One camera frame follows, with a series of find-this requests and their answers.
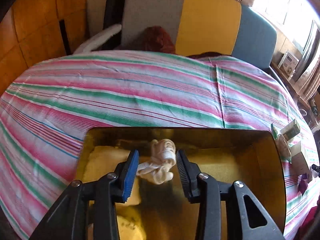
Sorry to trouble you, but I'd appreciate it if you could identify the orange wooden wardrobe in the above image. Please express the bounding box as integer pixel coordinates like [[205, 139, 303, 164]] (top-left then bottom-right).
[[1, 0, 88, 92]]

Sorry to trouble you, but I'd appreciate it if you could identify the dark red pillow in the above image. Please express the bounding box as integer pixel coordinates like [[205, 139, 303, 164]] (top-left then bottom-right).
[[133, 25, 176, 54]]

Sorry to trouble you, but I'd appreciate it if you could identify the purple snack packet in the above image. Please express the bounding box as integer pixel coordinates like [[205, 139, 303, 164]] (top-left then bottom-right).
[[298, 173, 310, 195]]

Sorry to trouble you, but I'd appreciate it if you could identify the green medicine box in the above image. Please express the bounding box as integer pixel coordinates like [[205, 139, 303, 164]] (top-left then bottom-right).
[[280, 119, 300, 141]]

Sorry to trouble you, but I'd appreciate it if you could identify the green cracker packet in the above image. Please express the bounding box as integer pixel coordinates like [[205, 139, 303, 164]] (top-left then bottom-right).
[[271, 124, 292, 163]]

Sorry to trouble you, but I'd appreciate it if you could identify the white cardboard box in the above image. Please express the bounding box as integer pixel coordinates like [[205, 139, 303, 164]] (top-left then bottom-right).
[[290, 141, 313, 183]]

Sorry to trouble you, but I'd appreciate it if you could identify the yellow towel with red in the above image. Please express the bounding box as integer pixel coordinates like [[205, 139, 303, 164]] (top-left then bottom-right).
[[117, 215, 146, 240]]

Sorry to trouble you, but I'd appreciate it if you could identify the tricolour headboard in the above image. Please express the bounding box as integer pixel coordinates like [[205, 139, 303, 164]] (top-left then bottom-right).
[[121, 0, 277, 69]]

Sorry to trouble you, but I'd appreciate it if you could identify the wooden side shelf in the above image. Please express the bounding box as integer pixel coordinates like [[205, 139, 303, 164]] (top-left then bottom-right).
[[271, 62, 319, 122]]

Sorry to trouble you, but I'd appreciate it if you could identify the gold tin box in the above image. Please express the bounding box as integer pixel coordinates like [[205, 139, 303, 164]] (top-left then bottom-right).
[[75, 127, 286, 239]]

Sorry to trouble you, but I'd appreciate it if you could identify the cream knotted sock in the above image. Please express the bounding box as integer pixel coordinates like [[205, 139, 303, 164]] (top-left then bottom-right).
[[136, 139, 176, 185]]

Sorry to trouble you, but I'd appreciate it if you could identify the white box on shelf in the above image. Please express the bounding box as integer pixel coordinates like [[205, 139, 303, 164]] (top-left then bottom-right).
[[278, 51, 299, 76]]

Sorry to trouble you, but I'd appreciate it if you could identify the striped bed sheet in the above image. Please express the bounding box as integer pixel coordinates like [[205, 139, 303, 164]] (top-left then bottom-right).
[[1, 50, 319, 239]]

